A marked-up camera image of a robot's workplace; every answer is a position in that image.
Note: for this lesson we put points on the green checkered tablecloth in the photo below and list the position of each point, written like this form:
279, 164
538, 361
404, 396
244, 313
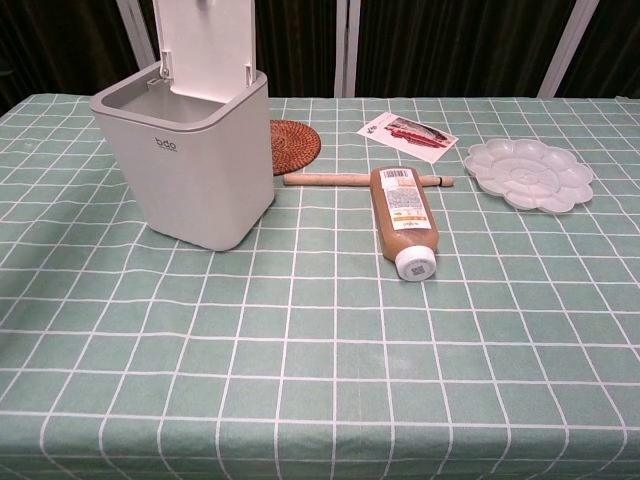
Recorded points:
320, 350

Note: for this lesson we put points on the white small trash bin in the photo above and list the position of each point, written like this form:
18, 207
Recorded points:
200, 165

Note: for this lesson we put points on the wooden stick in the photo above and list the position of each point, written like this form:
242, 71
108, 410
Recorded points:
325, 179

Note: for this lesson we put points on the brown bottle with white cap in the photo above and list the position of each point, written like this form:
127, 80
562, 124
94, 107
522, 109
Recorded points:
405, 215

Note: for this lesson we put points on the brown woven round coaster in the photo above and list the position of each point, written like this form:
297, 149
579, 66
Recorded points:
295, 147

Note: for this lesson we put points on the printed snack packet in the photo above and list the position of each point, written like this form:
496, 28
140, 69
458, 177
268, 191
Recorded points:
407, 136

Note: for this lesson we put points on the dark brown curtain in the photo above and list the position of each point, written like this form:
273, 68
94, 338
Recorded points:
55, 45
450, 47
295, 47
607, 47

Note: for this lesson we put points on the white flower-shaped palette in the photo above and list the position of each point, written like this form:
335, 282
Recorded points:
530, 172

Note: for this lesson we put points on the silver partition post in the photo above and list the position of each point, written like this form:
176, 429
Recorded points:
134, 30
345, 47
565, 47

